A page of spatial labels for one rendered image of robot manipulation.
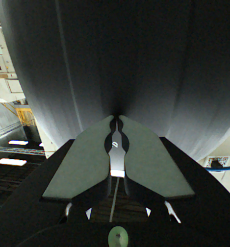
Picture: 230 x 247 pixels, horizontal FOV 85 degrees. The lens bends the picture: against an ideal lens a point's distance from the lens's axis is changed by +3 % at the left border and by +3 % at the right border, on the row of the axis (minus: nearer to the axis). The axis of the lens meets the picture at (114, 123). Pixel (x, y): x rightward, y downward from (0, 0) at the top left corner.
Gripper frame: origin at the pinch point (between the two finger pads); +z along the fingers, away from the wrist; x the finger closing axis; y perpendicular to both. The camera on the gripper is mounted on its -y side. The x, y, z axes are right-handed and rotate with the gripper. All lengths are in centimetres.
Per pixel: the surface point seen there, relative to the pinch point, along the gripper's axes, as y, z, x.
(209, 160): 27.3, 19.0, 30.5
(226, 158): 26.6, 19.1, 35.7
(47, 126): 2.2, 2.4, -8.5
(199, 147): 6.0, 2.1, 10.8
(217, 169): 28.2, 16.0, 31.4
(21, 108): 265, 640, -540
